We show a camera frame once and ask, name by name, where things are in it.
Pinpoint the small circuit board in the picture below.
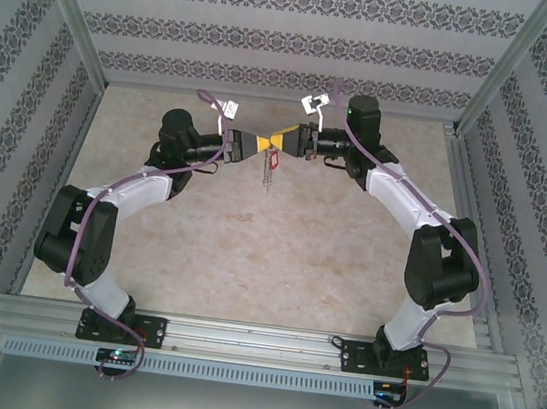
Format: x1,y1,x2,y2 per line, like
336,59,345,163
96,346,142,367
371,380,407,404

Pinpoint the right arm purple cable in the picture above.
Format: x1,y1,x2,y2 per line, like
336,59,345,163
291,76,513,409

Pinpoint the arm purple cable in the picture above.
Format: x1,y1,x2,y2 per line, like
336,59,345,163
52,74,234,393
291,76,513,409

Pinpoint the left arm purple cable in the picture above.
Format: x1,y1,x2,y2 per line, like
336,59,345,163
52,74,234,393

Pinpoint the aluminium wall floor rail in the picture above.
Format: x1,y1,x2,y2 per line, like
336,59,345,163
102,74,460,134

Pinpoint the aluminium side floor rail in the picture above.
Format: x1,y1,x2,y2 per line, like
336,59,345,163
415,124,534,355
12,77,107,302

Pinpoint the aluminium frame post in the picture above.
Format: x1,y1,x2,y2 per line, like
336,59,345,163
10,0,121,91
451,0,547,149

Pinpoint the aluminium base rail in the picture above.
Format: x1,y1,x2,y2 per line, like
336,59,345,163
0,292,521,399

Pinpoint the grey slotted cable duct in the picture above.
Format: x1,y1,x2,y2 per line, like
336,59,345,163
0,332,410,408

